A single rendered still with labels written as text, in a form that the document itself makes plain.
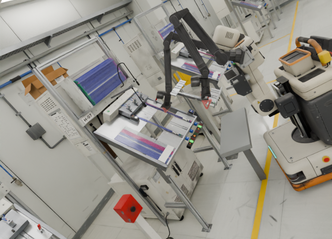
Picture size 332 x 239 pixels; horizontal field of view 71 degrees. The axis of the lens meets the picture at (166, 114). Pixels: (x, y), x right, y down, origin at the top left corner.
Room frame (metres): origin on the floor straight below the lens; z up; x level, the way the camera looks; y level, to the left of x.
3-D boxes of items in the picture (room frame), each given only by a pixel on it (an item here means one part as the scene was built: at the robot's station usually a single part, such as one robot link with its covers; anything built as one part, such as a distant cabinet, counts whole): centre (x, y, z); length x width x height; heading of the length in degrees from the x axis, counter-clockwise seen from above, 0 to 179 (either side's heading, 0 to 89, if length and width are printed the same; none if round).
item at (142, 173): (2.33, 0.46, 0.31); 0.70 x 0.65 x 0.62; 137
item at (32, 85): (2.41, 0.63, 1.82); 0.68 x 0.30 x 0.20; 137
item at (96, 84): (2.29, 0.33, 1.52); 0.51 x 0.13 x 0.27; 137
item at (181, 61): (3.27, -0.67, 0.65); 1.01 x 0.73 x 1.29; 47
